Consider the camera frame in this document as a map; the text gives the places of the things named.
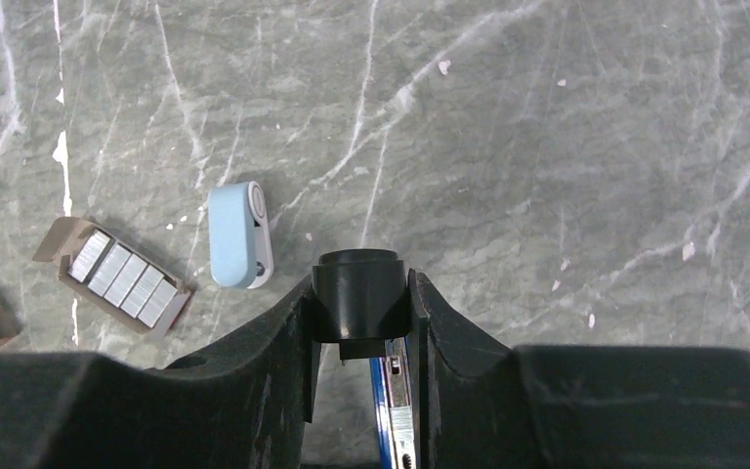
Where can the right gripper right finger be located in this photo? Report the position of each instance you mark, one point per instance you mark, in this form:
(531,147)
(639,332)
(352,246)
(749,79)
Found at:
(481,404)

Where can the staple tray with staples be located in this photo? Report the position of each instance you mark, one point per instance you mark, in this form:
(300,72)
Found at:
(113,275)

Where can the blue stapler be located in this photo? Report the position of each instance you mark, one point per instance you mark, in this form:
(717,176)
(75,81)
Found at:
(361,304)

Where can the light blue eraser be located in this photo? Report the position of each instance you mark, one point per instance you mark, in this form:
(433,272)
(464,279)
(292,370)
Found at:
(239,236)

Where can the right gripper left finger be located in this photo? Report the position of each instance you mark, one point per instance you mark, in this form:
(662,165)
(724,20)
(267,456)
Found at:
(240,402)

